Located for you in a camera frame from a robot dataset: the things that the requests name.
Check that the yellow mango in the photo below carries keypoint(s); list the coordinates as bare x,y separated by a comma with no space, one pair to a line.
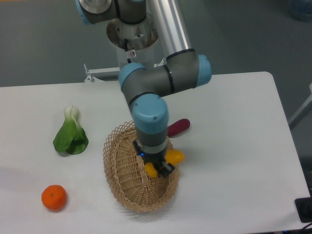
175,157

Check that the purple sweet potato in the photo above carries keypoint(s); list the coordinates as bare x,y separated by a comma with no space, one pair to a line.
178,127

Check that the woven wicker basket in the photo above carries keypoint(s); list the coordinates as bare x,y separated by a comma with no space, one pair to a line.
126,175

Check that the white metal table leg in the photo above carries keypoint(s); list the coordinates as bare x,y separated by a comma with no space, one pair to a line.
301,112

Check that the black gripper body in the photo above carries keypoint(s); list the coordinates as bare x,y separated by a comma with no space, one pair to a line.
153,154

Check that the orange tangerine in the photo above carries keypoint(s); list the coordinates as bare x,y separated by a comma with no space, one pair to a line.
54,198

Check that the green bok choy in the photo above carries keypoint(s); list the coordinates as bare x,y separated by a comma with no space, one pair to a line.
71,137

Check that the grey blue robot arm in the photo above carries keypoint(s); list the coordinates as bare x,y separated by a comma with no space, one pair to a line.
157,60

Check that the white metal mounting frame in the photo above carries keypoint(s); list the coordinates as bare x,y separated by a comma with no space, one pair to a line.
111,73

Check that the black device at table edge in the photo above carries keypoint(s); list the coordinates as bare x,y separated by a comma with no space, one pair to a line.
304,209

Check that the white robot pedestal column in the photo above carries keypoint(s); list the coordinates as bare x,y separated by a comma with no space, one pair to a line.
133,40

